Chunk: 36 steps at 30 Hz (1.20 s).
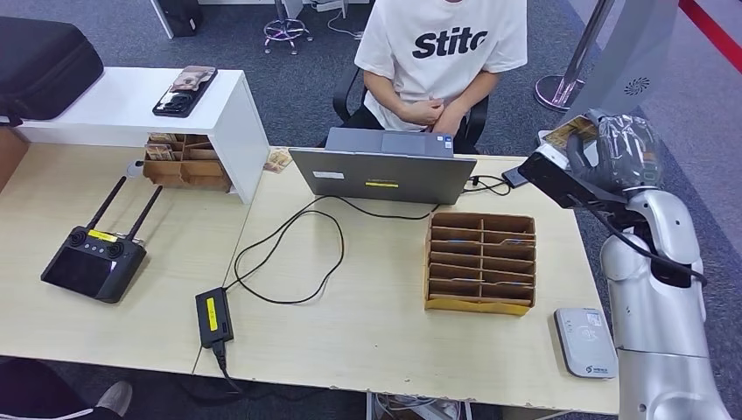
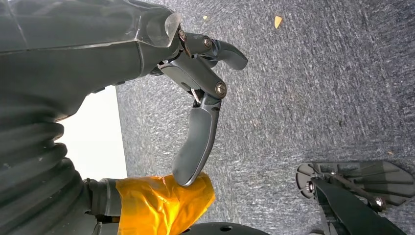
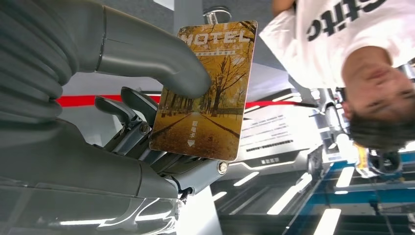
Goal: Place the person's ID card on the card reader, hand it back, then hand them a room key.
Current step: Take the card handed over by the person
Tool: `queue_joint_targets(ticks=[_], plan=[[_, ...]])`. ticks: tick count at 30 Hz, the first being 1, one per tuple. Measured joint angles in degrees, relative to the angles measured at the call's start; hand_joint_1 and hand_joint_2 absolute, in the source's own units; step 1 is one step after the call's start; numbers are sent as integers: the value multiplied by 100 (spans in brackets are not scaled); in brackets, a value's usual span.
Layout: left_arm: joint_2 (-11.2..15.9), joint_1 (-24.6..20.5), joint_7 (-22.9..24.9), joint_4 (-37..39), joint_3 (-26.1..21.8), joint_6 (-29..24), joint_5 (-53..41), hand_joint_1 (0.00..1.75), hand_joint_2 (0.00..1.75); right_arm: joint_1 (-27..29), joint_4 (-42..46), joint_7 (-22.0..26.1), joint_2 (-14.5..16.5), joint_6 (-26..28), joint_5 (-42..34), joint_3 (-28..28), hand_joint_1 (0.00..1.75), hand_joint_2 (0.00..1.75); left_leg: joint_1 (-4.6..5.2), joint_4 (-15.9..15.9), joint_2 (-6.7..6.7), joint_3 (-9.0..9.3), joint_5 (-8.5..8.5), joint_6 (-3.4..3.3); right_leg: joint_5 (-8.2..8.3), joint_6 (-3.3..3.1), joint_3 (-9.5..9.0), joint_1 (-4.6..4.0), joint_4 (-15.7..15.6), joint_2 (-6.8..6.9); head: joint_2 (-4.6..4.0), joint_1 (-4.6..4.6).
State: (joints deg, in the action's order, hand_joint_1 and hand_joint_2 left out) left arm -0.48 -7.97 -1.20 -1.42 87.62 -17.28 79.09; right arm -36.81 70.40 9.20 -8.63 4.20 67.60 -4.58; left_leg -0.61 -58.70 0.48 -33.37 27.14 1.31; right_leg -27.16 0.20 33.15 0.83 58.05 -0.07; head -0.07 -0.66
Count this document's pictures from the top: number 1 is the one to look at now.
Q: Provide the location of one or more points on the person's right hand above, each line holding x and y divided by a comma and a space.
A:
420, 111

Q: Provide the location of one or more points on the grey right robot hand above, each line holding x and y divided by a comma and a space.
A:
626, 153

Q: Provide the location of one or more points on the person's left hand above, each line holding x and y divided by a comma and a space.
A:
451, 122

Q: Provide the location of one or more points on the large cardboard card organizer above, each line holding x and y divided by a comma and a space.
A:
481, 261

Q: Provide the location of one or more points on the person's left forearm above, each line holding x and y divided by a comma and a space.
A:
478, 93

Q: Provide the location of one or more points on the person's right forearm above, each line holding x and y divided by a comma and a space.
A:
382, 95

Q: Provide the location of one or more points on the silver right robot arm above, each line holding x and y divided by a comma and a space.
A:
655, 324

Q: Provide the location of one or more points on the person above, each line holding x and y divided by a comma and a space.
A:
440, 64

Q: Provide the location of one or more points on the white card reader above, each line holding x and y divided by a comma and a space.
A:
585, 342

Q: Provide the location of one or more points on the small cardboard card organizer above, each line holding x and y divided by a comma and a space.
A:
197, 171

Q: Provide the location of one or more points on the patterned card stack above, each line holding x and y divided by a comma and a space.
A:
159, 152

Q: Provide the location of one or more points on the person's leg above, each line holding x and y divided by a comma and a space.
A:
35, 394

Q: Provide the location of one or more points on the black office chair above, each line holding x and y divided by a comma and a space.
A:
348, 95

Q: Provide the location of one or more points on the grey laptop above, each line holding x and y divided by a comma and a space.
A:
382, 177

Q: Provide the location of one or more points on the black external drive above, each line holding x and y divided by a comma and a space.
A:
513, 177

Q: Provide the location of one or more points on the grey kiosk stand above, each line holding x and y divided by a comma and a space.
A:
626, 52

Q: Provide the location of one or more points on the red barrier belt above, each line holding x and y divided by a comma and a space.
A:
710, 29

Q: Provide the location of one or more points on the chrome stool base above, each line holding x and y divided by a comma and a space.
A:
287, 29

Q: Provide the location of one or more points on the black smartphone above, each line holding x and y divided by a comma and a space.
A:
174, 104

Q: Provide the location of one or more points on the black computer tower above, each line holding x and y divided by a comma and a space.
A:
177, 16

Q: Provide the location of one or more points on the small white round object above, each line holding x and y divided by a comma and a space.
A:
135, 169

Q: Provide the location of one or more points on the black power adapter yellow label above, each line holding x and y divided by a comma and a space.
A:
213, 316

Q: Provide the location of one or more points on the white shelf riser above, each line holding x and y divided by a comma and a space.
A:
127, 98

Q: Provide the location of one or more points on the black remote controller with antennas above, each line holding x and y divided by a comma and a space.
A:
93, 266

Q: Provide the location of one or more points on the black carrying case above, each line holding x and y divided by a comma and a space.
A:
40, 69

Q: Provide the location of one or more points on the grey shoe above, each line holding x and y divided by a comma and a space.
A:
115, 397

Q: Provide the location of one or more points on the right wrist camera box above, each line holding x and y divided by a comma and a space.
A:
556, 179

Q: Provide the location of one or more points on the chrome stanchion post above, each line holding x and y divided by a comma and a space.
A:
559, 90

